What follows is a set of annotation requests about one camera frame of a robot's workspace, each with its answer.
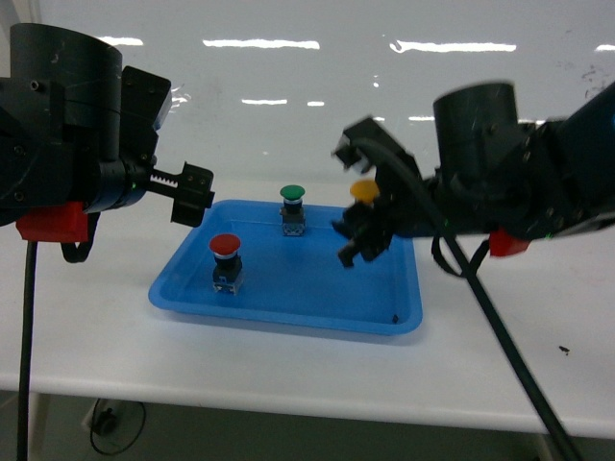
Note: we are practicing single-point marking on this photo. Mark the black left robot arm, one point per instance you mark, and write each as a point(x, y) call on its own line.
point(58, 78)

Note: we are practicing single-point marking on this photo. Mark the green push button switch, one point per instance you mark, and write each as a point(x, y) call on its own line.
point(292, 211)

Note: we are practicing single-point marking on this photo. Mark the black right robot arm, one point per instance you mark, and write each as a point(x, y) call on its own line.
point(510, 180)

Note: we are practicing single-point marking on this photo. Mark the red push button switch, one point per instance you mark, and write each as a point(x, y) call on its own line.
point(227, 275)

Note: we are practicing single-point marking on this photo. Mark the yellow push button switch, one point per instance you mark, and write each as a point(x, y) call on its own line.
point(365, 191)

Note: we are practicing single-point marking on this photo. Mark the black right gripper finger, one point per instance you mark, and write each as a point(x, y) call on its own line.
point(361, 144)
point(368, 234)

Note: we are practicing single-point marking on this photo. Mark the blue plastic tray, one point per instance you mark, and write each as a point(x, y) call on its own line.
point(297, 281)

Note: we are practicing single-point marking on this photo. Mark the white whiteboard panel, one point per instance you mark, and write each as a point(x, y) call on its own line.
point(263, 89)

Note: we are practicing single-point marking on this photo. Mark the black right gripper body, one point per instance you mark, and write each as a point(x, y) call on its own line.
point(409, 218)

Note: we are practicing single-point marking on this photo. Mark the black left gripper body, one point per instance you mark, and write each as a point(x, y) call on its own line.
point(115, 153)

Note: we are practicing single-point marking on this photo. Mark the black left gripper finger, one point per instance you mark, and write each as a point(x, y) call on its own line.
point(190, 191)

